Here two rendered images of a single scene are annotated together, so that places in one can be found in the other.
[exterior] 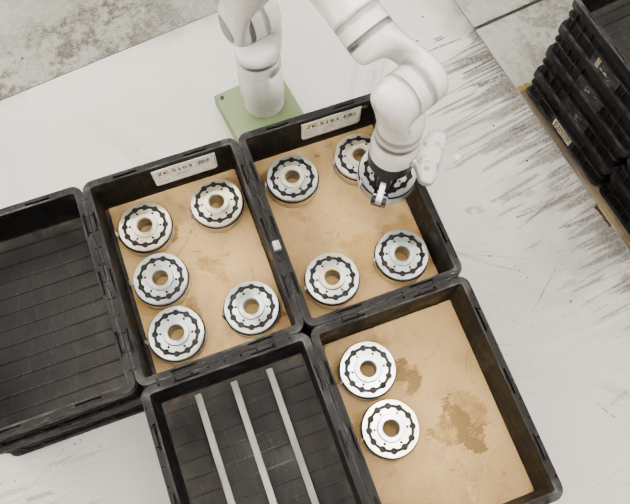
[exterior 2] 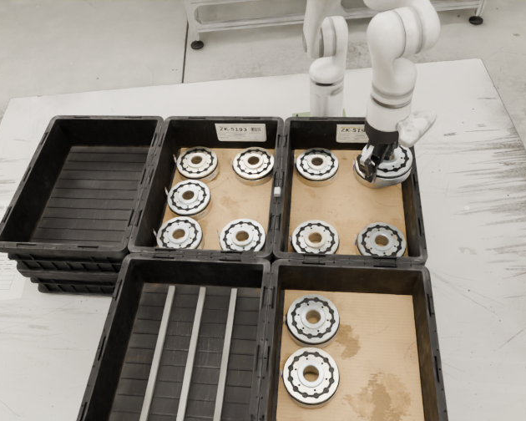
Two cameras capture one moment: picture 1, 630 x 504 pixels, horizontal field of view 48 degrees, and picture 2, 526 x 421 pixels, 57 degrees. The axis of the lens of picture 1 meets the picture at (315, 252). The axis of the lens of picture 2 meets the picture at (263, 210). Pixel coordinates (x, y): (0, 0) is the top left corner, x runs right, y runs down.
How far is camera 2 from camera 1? 47 cm
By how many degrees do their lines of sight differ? 23
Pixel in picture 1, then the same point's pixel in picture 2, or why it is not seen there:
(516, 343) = (469, 372)
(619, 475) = not seen: outside the picture
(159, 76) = (263, 97)
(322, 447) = (247, 368)
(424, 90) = (412, 24)
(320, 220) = (326, 200)
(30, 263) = (114, 164)
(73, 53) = not seen: hidden behind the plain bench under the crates
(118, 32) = not seen: hidden behind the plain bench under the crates
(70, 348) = (106, 223)
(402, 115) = (386, 39)
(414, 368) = (356, 337)
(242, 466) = (176, 355)
